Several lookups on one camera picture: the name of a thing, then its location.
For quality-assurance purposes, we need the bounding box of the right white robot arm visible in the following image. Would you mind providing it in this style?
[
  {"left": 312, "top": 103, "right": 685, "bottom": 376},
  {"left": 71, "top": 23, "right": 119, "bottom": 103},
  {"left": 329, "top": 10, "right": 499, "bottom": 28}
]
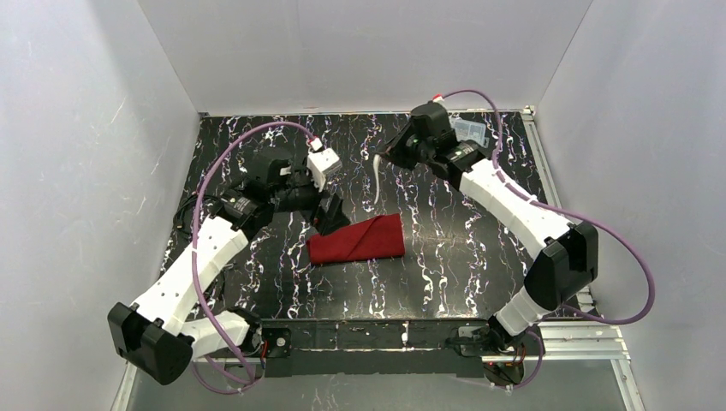
[{"left": 373, "top": 101, "right": 598, "bottom": 352}]

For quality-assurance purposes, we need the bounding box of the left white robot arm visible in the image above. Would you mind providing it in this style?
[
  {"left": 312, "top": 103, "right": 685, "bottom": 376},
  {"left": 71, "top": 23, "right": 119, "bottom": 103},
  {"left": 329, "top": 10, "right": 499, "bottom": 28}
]
[{"left": 107, "top": 147, "right": 350, "bottom": 385}]

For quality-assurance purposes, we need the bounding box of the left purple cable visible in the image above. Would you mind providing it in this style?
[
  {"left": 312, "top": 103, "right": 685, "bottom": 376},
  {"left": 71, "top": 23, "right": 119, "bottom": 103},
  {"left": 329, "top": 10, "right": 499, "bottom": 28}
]
[{"left": 189, "top": 121, "right": 324, "bottom": 396}]

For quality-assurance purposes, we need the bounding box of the purple cable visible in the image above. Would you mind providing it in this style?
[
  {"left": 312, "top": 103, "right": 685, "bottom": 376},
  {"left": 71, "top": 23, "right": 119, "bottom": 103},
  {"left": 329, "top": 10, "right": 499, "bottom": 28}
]
[
  {"left": 189, "top": 121, "right": 324, "bottom": 396},
  {"left": 431, "top": 89, "right": 657, "bottom": 391}
]

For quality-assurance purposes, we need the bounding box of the clear plastic compartment box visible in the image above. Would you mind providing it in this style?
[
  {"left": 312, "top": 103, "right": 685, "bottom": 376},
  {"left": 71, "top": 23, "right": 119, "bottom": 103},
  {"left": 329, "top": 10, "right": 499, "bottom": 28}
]
[{"left": 449, "top": 117, "right": 490, "bottom": 148}]

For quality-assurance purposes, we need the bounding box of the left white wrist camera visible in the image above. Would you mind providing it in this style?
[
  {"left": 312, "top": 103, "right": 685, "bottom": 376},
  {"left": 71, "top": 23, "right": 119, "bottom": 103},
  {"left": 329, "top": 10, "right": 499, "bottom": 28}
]
[{"left": 306, "top": 148, "right": 342, "bottom": 192}]

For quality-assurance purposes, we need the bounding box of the white plastic spoon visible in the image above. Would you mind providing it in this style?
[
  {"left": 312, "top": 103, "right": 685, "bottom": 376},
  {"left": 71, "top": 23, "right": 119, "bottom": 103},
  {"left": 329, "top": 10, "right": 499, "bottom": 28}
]
[{"left": 372, "top": 154, "right": 382, "bottom": 205}]

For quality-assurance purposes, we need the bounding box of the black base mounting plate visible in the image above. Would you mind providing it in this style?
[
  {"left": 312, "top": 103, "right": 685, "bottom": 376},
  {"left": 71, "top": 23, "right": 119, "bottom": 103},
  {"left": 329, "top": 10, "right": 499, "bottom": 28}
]
[{"left": 206, "top": 317, "right": 545, "bottom": 380}]

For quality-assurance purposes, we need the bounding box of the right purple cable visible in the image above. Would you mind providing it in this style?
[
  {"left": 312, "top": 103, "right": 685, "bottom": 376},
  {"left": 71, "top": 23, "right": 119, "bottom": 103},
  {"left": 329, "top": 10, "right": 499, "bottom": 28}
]
[{"left": 431, "top": 89, "right": 657, "bottom": 391}]

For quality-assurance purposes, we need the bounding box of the upper black coiled cable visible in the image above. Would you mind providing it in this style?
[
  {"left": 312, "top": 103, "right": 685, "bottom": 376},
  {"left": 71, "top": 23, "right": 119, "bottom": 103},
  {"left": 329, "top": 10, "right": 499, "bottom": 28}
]
[{"left": 172, "top": 194, "right": 205, "bottom": 244}]

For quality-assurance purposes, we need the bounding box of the red cloth napkin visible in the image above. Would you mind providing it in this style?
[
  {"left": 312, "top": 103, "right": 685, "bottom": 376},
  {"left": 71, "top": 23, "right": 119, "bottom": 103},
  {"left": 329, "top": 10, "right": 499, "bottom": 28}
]
[{"left": 306, "top": 213, "right": 405, "bottom": 265}]

